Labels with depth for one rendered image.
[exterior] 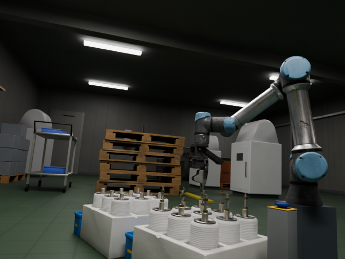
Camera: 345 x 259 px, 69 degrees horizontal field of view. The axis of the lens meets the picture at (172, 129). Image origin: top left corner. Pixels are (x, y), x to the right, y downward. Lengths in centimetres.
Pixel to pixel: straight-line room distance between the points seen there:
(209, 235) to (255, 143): 400
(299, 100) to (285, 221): 52
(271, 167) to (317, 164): 386
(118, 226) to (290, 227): 73
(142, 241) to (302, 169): 69
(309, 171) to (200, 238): 53
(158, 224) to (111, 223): 30
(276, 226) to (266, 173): 400
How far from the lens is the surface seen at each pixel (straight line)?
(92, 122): 963
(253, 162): 476
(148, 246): 104
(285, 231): 94
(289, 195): 131
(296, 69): 122
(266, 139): 502
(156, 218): 104
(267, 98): 134
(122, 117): 970
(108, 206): 141
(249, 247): 100
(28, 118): 692
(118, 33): 490
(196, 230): 88
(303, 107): 120
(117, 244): 130
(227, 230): 96
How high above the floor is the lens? 42
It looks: 9 degrees up
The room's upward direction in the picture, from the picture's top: 4 degrees clockwise
